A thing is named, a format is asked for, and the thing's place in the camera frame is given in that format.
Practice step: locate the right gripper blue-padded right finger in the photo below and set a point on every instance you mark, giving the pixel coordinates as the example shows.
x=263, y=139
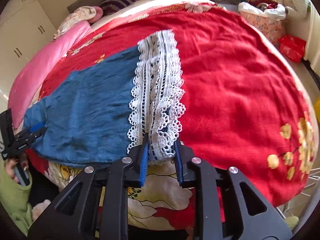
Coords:
x=194, y=172

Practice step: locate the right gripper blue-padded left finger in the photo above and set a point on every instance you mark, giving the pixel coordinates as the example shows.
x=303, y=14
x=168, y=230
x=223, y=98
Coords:
x=129, y=171

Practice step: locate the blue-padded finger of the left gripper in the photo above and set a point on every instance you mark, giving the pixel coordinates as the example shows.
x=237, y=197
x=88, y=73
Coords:
x=35, y=131

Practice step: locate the blue denim pants lace hem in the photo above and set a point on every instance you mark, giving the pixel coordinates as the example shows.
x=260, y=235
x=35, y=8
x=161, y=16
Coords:
x=99, y=113

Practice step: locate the left hand red nails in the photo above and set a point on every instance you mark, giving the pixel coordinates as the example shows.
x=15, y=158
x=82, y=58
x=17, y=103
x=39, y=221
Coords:
x=10, y=165

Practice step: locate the pink quilt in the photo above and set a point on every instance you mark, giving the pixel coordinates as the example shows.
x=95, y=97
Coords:
x=32, y=76

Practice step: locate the red floral bedspread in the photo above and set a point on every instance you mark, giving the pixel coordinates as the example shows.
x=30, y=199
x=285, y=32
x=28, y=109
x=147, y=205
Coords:
x=244, y=103

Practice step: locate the cream wardrobe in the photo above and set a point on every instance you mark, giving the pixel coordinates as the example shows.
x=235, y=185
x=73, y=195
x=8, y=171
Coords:
x=25, y=29

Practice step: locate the floral cream pillow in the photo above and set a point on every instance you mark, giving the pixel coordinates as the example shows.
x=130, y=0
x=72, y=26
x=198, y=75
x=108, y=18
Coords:
x=85, y=13

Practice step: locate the striped dark pillow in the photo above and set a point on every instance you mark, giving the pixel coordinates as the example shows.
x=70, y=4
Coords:
x=110, y=7

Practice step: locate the red plastic bag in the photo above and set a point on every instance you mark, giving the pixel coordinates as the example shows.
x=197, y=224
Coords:
x=292, y=47

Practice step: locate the floral fabric basket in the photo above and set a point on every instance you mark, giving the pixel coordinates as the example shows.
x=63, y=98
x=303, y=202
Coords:
x=268, y=17

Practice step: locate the cream curtain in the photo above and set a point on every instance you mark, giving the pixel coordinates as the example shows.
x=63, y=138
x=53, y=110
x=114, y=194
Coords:
x=300, y=10

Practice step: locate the white wire rack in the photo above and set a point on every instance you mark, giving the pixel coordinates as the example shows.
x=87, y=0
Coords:
x=297, y=204

